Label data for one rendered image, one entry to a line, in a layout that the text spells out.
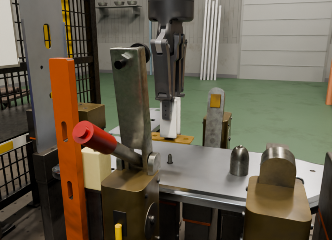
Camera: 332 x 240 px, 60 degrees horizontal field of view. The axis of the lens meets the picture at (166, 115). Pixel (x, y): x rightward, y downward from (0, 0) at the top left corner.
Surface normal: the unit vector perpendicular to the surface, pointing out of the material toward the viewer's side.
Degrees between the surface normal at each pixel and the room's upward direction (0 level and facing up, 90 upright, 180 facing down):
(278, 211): 0
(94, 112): 90
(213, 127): 78
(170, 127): 89
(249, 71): 90
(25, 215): 0
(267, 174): 102
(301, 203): 0
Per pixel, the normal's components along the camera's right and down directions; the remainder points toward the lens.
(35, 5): 0.95, 0.08
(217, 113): -0.32, 0.04
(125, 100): -0.32, 0.39
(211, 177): 0.00, -0.97
